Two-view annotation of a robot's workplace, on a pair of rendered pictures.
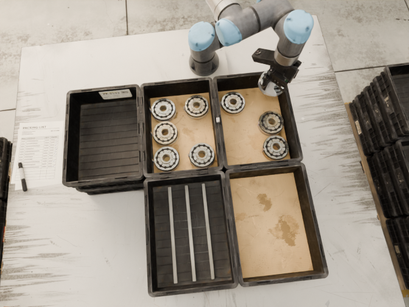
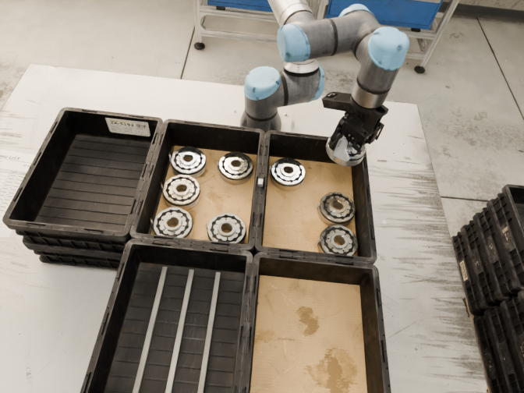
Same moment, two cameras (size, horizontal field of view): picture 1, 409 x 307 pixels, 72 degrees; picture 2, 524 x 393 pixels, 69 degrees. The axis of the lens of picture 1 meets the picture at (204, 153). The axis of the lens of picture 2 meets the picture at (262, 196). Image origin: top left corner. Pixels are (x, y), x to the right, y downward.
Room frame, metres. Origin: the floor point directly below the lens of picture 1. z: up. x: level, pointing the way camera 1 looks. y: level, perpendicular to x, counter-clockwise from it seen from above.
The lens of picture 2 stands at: (-0.15, -0.07, 1.76)
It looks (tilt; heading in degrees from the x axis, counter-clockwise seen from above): 56 degrees down; 1
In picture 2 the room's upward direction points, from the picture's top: 9 degrees clockwise
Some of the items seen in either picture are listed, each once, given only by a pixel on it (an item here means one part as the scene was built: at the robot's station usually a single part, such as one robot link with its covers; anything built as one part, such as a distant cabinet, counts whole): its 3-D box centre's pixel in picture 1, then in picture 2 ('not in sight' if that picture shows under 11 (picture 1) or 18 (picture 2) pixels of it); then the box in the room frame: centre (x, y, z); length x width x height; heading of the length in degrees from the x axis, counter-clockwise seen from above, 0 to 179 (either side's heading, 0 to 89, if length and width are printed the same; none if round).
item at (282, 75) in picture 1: (282, 69); (361, 119); (0.54, -0.27, 1.13); 0.09 x 0.08 x 0.12; 48
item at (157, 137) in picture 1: (165, 132); (181, 189); (0.44, 0.16, 0.86); 0.10 x 0.10 x 0.01
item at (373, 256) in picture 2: (255, 117); (315, 192); (0.47, -0.21, 0.92); 0.40 x 0.30 x 0.02; 3
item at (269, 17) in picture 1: (271, 11); (354, 33); (0.63, -0.21, 1.29); 0.11 x 0.11 x 0.08; 24
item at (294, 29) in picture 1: (294, 33); (381, 59); (0.55, -0.27, 1.29); 0.09 x 0.08 x 0.11; 24
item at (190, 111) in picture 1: (196, 105); (235, 164); (0.56, 0.02, 0.86); 0.10 x 0.10 x 0.01
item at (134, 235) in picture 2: (179, 125); (204, 179); (0.45, 0.09, 0.92); 0.40 x 0.30 x 0.02; 3
